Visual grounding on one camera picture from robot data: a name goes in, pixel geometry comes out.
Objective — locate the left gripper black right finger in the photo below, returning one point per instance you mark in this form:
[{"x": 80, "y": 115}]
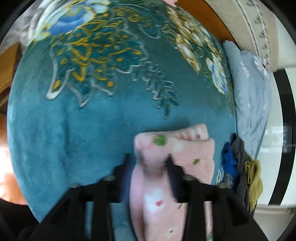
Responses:
[{"x": 187, "y": 189}]

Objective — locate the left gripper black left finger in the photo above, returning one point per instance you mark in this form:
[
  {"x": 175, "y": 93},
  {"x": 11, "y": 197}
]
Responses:
[{"x": 111, "y": 210}]

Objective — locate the pink fleece floral garment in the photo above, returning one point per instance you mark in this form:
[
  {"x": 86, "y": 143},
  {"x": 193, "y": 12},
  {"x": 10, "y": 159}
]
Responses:
[{"x": 154, "y": 211}]

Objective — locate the blue garment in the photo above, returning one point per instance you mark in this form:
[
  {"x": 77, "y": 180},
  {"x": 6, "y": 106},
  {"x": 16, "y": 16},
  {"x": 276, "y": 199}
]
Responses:
[{"x": 229, "y": 162}]

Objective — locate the dark grey garment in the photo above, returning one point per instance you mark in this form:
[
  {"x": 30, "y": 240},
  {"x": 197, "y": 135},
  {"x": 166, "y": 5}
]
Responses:
[{"x": 240, "y": 186}]

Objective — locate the olive green garment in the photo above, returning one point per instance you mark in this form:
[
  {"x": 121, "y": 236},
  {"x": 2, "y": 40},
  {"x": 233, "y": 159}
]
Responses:
[{"x": 253, "y": 169}]

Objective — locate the teal floral plush blanket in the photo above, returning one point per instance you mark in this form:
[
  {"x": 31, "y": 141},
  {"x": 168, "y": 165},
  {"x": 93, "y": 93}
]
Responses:
[{"x": 96, "y": 74}]

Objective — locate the grey-blue floral bedsheet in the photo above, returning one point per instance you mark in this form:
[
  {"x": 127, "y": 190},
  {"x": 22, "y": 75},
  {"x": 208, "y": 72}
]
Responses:
[{"x": 252, "y": 95}]

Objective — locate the beige patterned pillow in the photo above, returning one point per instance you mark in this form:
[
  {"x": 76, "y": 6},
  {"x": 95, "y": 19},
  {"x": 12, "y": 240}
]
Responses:
[{"x": 252, "y": 26}]

